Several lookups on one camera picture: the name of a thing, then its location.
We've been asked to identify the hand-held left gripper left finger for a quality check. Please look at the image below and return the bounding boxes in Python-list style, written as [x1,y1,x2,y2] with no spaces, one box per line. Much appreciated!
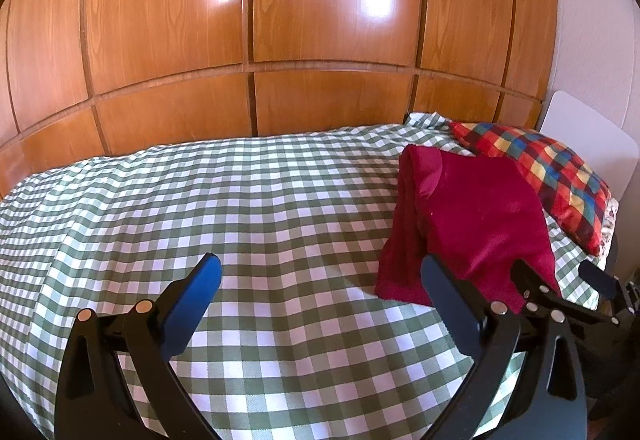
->
[55,252,222,440]

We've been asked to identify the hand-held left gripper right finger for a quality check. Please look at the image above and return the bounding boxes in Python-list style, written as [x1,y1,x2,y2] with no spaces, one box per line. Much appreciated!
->
[421,254,588,440]

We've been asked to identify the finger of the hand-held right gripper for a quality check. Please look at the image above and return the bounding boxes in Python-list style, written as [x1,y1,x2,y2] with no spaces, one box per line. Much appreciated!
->
[580,261,639,317]
[510,259,621,328]

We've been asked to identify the dark red velvet garment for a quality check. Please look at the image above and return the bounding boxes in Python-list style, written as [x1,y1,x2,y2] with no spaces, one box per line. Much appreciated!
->
[374,144,563,317]

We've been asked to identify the floral patterned fabric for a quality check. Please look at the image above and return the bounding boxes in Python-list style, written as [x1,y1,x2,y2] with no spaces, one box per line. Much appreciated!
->
[599,197,622,257]

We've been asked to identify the multicoloured checked pillow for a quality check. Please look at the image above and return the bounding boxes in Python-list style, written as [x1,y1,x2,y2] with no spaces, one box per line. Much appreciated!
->
[448,121,613,257]

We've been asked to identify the green white checked bedsheet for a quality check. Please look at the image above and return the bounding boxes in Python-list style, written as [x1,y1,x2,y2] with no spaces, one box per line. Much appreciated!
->
[0,111,608,440]

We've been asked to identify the white headboard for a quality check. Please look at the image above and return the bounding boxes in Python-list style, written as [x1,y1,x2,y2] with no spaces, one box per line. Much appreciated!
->
[537,91,635,212]

